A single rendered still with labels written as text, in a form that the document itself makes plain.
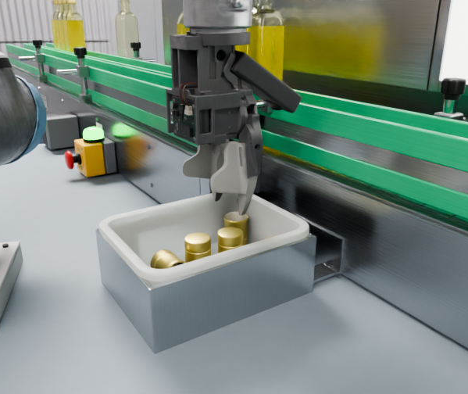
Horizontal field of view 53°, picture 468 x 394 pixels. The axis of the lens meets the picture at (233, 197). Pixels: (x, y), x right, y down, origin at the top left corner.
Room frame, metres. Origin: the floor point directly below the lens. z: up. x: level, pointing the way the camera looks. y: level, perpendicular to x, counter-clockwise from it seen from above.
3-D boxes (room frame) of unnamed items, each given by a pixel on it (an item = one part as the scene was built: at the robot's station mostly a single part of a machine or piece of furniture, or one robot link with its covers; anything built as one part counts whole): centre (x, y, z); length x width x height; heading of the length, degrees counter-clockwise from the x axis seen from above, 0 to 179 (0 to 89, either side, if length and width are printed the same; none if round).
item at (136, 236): (0.53, 0.04, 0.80); 0.22 x 0.17 x 0.09; 123
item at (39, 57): (1.55, 0.64, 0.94); 0.07 x 0.04 x 0.13; 123
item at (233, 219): (0.62, 0.00, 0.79); 0.04 x 0.04 x 0.04
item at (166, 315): (0.55, 0.01, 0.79); 0.27 x 0.17 x 0.08; 123
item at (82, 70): (1.16, 0.38, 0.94); 0.07 x 0.04 x 0.13; 123
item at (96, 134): (1.01, 0.31, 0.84); 0.05 x 0.05 x 0.03
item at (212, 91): (0.55, 0.02, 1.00); 0.09 x 0.08 x 0.12; 124
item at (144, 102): (1.44, 0.52, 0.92); 1.75 x 0.01 x 0.08; 33
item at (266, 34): (0.82, -0.05, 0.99); 0.06 x 0.06 x 0.21; 34
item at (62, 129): (1.24, 0.46, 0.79); 0.08 x 0.08 x 0.08; 33
